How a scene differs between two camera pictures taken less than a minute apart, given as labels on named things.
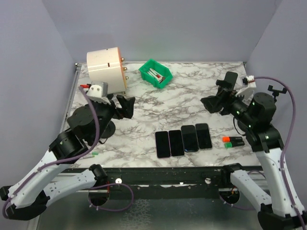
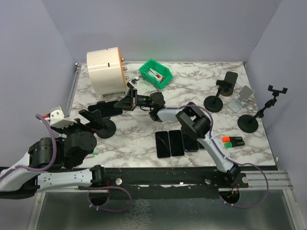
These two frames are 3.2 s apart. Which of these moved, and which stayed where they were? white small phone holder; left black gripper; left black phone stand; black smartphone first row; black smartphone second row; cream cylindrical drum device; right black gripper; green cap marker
Moved: right black gripper; white small phone holder; left black gripper
Stayed: green cap marker; black smartphone second row; cream cylindrical drum device; black smartphone first row; left black phone stand
